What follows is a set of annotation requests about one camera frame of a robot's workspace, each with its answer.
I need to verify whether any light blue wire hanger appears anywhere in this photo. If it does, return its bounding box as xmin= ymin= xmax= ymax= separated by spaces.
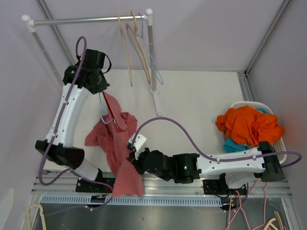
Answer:
xmin=136 ymin=13 xmax=164 ymax=91
xmin=99 ymin=92 xmax=115 ymax=125

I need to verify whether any pink t shirt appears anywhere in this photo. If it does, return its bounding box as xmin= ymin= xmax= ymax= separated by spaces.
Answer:
xmin=85 ymin=92 xmax=144 ymax=197

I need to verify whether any beige wooden hanger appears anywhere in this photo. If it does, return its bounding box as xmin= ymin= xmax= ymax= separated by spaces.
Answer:
xmin=117 ymin=14 xmax=133 ymax=87
xmin=125 ymin=10 xmax=152 ymax=85

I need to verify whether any teal t shirt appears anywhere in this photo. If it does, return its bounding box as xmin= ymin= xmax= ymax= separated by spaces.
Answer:
xmin=215 ymin=106 xmax=272 ymax=152

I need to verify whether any orange t shirt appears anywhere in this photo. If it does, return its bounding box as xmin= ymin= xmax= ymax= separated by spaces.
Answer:
xmin=215 ymin=105 xmax=284 ymax=147

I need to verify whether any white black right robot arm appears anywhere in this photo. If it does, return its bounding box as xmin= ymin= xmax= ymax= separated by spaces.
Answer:
xmin=128 ymin=141 xmax=285 ymax=194

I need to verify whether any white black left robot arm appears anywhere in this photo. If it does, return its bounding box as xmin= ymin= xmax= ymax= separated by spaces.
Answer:
xmin=35 ymin=49 xmax=110 ymax=192

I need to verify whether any beige hanger on floor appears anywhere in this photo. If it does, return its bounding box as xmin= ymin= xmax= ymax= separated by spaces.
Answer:
xmin=25 ymin=203 xmax=47 ymax=230

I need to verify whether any wooden hanger on floor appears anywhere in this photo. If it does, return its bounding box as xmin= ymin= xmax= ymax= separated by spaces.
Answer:
xmin=264 ymin=211 xmax=285 ymax=230

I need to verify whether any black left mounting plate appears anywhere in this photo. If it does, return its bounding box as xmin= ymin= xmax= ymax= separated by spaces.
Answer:
xmin=75 ymin=177 xmax=116 ymax=194

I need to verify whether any black mounting plate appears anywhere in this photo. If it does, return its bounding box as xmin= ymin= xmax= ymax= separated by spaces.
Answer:
xmin=202 ymin=180 xmax=247 ymax=198
xmin=75 ymin=177 xmax=116 ymax=194

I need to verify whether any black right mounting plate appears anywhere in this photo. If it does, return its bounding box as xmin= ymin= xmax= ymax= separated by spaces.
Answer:
xmin=202 ymin=180 xmax=247 ymax=198

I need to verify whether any metal clothes rack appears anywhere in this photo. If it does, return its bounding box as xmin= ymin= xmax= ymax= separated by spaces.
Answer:
xmin=22 ymin=9 xmax=164 ymax=116

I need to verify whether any white plastic laundry basket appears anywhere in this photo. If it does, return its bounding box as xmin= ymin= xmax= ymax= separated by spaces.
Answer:
xmin=231 ymin=101 xmax=287 ymax=164

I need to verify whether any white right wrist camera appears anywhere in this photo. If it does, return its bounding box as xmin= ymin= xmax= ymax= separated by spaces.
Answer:
xmin=127 ymin=134 xmax=147 ymax=160

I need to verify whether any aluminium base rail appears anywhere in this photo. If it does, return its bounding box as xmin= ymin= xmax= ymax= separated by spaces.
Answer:
xmin=31 ymin=172 xmax=292 ymax=198

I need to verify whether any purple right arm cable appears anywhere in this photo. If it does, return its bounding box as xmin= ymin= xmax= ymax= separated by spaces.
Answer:
xmin=130 ymin=117 xmax=303 ymax=211

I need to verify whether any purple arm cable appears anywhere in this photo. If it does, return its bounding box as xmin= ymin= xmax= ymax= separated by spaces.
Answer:
xmin=130 ymin=117 xmax=303 ymax=211
xmin=38 ymin=35 xmax=114 ymax=212

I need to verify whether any white slotted cable duct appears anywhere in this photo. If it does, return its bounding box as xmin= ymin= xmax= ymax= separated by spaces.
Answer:
xmin=41 ymin=195 xmax=222 ymax=207

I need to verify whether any pink wire hanger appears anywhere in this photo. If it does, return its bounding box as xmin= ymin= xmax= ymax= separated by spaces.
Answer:
xmin=225 ymin=179 xmax=268 ymax=230

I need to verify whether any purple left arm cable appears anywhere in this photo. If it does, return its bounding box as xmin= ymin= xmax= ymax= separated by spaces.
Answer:
xmin=38 ymin=35 xmax=114 ymax=212

